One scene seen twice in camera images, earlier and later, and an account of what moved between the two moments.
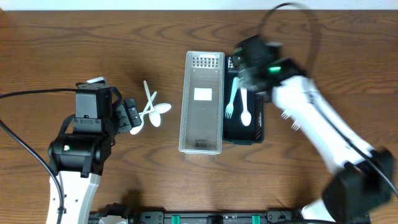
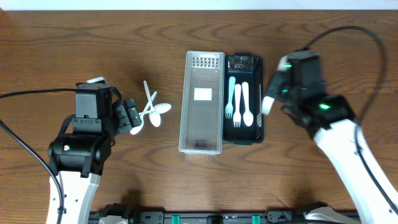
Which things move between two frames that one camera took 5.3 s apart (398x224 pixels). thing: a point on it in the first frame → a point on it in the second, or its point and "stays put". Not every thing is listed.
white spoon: x=154 y=117 stays put
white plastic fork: x=286 y=114 → x=267 y=102
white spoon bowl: x=137 y=129 stays put
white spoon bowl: x=160 y=108 stays put
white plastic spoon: x=245 y=117 stays put
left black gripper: x=123 y=116 stays put
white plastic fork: x=296 y=125 → x=237 y=117
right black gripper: x=244 y=72 → x=277 y=88
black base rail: x=254 y=217 stays put
